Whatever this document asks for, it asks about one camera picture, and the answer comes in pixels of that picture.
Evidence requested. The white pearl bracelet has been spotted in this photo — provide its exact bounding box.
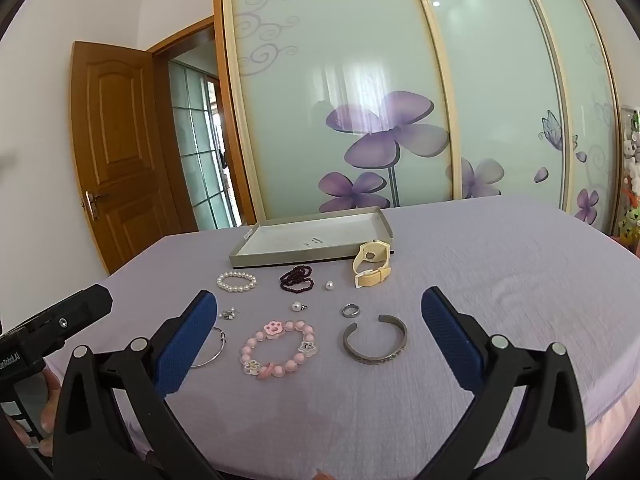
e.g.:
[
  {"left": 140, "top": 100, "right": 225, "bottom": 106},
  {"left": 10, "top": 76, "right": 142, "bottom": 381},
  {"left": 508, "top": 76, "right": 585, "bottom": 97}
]
[{"left": 216, "top": 270, "right": 258, "bottom": 291}]

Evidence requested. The grey shallow box tray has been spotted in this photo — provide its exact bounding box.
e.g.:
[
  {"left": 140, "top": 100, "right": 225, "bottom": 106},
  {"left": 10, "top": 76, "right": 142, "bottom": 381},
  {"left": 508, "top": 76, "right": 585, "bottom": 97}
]
[{"left": 229, "top": 206, "right": 396, "bottom": 269}]

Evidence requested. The dark red bead bracelet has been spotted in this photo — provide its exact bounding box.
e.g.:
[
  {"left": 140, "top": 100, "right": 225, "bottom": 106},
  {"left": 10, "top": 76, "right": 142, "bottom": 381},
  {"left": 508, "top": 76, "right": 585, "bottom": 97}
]
[{"left": 279, "top": 265, "right": 315, "bottom": 293}]

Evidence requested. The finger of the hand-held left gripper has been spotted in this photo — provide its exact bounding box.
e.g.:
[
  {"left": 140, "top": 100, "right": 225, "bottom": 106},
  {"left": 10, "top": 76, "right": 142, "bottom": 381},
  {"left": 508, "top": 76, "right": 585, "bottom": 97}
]
[{"left": 24, "top": 284, "right": 113, "bottom": 359}]

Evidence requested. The person's left hand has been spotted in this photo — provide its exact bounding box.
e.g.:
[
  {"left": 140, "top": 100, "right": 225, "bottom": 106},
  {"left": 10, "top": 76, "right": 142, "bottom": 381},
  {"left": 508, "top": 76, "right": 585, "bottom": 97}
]
[{"left": 10, "top": 367, "right": 66, "bottom": 458}]

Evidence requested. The brown wooden door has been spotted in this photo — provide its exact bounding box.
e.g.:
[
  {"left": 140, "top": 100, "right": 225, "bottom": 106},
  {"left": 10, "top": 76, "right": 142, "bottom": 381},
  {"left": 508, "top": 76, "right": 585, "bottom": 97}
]
[{"left": 70, "top": 41, "right": 198, "bottom": 276}]

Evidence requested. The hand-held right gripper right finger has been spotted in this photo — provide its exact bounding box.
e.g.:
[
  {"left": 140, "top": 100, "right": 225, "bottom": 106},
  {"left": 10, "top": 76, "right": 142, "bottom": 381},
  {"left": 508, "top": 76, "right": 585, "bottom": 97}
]
[{"left": 421, "top": 286, "right": 588, "bottom": 480}]

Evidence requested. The flower print sliding wardrobe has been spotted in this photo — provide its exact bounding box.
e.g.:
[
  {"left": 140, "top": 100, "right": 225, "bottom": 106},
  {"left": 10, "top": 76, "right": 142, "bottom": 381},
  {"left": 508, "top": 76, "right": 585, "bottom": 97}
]
[{"left": 213, "top": 0, "right": 623, "bottom": 236}]

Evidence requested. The wooden door frame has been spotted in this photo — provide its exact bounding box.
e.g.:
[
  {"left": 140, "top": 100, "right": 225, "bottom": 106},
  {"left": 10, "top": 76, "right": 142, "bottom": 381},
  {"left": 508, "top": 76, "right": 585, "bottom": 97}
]
[{"left": 145, "top": 15, "right": 257, "bottom": 227}]

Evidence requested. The metal door handle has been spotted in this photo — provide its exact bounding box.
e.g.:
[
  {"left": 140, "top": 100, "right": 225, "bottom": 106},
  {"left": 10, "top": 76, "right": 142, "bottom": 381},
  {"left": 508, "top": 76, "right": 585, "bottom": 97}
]
[{"left": 81, "top": 191, "right": 109, "bottom": 220}]

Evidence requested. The gridded glass panel door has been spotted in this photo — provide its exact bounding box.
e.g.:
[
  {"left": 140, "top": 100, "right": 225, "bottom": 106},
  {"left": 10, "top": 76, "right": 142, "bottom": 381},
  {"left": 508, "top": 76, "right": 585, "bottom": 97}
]
[{"left": 169, "top": 60, "right": 242, "bottom": 231}]

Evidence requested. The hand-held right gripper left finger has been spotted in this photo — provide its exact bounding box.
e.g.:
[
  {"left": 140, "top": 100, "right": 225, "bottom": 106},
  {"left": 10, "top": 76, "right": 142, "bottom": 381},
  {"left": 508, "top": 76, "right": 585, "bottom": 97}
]
[{"left": 52, "top": 289, "right": 226, "bottom": 480}]

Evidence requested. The engraved silver cuff bracelet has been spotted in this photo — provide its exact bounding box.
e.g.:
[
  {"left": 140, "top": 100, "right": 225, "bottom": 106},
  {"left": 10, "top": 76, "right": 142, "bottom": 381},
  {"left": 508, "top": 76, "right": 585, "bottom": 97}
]
[{"left": 343, "top": 314, "right": 408, "bottom": 366}]

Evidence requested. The cream wrist watch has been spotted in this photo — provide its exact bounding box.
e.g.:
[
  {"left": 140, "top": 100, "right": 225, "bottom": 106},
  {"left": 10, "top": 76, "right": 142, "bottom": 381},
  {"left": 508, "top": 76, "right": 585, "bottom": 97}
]
[{"left": 352, "top": 240, "right": 393, "bottom": 289}]

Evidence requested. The thin silver bangle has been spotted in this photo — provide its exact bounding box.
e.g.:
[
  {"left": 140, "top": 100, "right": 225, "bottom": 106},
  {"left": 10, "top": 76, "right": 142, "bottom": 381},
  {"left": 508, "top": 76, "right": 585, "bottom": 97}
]
[{"left": 190, "top": 326, "right": 227, "bottom": 369}]

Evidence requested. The pink bead flower bracelet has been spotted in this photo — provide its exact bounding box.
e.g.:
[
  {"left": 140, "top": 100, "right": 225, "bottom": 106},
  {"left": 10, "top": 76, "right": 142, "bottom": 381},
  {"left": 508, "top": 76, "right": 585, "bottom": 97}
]
[{"left": 239, "top": 320, "right": 317, "bottom": 381}]

